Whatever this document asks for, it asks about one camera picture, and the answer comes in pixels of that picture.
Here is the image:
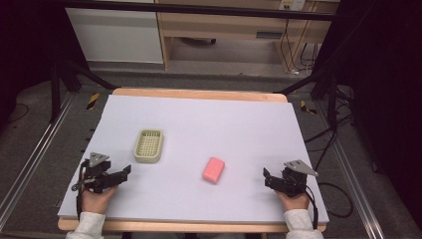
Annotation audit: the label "hand-held gripper cable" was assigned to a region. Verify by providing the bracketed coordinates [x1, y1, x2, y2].
[300, 182, 320, 231]
[75, 158, 91, 221]

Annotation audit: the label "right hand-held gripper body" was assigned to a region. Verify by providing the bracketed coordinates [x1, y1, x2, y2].
[274, 159, 319, 197]

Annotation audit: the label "person's right hand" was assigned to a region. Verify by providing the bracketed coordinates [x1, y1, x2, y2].
[276, 190, 312, 212]

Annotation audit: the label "metal floor rail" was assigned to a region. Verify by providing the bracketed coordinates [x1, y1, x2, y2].
[315, 99, 386, 239]
[0, 92, 78, 231]

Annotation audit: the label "person's left hand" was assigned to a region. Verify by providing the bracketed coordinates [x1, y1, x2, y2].
[81, 184, 119, 215]

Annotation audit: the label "light wooden desk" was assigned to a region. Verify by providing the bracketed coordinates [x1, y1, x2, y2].
[154, 0, 341, 74]

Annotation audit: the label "pink soap bar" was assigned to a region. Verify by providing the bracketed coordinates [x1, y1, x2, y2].
[201, 156, 227, 185]

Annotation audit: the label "white foam board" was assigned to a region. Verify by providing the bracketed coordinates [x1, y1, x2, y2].
[56, 94, 330, 224]

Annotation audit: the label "white cabinet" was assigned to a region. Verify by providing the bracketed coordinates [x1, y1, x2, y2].
[65, 0, 165, 65]

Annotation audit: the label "wooden table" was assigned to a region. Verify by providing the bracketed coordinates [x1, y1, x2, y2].
[57, 87, 328, 234]

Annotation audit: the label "black floor cable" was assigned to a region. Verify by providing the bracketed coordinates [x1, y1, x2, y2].
[304, 84, 356, 219]

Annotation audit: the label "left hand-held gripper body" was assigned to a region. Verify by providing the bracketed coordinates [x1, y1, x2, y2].
[71, 151, 115, 194]

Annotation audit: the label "left hand-held gripper cable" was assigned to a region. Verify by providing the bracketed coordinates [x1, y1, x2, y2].
[75, 158, 91, 221]

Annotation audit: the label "right hand-held gripper cable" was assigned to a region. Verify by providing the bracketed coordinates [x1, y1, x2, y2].
[300, 182, 320, 231]

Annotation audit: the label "white power strip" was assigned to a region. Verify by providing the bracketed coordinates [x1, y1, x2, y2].
[278, 0, 307, 12]

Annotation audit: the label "black metal stand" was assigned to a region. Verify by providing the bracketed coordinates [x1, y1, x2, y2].
[49, 58, 119, 124]
[272, 64, 342, 132]

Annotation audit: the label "black cables under desk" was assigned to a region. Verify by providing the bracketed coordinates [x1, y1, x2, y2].
[279, 18, 320, 75]

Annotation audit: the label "black metal frame bar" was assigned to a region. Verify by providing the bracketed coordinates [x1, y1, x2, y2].
[59, 0, 336, 22]

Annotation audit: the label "yellow black striped tape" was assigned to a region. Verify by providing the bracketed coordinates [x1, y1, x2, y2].
[86, 92, 101, 112]
[300, 100, 318, 117]

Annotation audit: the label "beige plastic soap dish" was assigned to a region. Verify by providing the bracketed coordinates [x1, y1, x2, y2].
[132, 127, 165, 164]

